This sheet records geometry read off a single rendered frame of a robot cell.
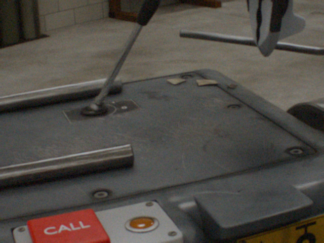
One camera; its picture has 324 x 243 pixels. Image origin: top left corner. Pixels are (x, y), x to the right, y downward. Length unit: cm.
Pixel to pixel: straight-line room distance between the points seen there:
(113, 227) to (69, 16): 749
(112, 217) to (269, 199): 14
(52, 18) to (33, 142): 716
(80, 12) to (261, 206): 756
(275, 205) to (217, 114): 25
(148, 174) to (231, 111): 19
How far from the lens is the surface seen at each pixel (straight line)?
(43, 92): 90
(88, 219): 56
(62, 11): 797
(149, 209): 59
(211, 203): 60
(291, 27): 85
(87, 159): 67
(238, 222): 56
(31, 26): 750
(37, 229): 56
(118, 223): 58
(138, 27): 82
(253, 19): 86
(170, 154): 71
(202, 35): 91
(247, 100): 85
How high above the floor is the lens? 153
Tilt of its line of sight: 19 degrees down
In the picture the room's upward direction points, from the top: 5 degrees counter-clockwise
